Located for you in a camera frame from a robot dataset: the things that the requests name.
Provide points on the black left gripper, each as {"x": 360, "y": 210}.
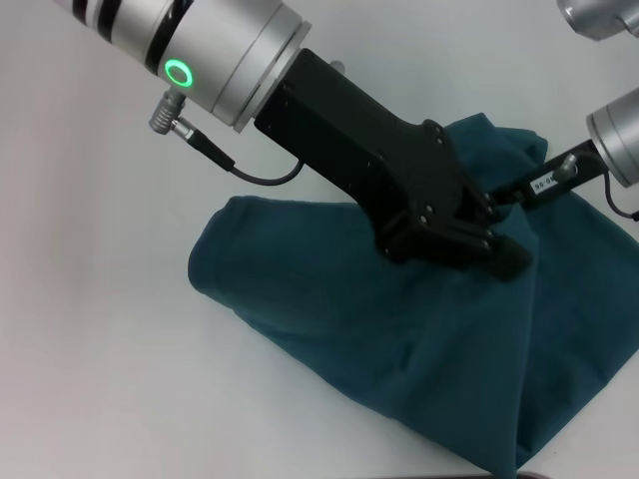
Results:
{"x": 374, "y": 159}

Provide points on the teal T-shirt with white print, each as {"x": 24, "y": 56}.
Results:
{"x": 399, "y": 324}

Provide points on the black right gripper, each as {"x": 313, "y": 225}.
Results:
{"x": 559, "y": 174}

